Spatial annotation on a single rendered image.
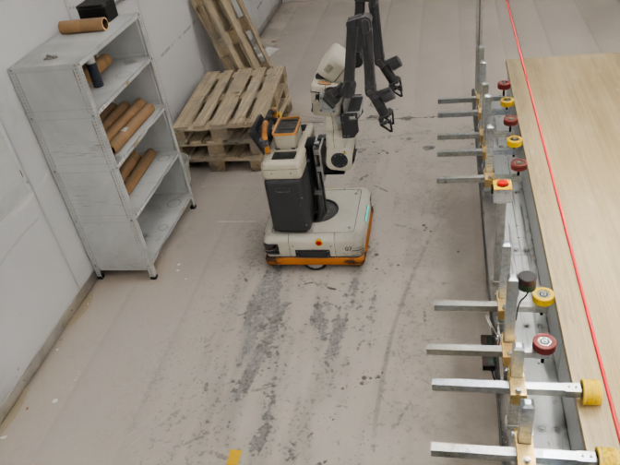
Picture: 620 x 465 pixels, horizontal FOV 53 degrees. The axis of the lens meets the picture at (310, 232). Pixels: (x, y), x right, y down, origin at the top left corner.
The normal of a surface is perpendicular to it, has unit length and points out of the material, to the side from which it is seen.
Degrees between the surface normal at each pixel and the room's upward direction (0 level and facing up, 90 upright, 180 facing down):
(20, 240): 90
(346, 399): 0
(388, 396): 0
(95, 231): 90
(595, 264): 0
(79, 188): 90
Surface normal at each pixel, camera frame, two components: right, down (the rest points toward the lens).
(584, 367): -0.14, -0.80
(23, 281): 0.98, -0.01
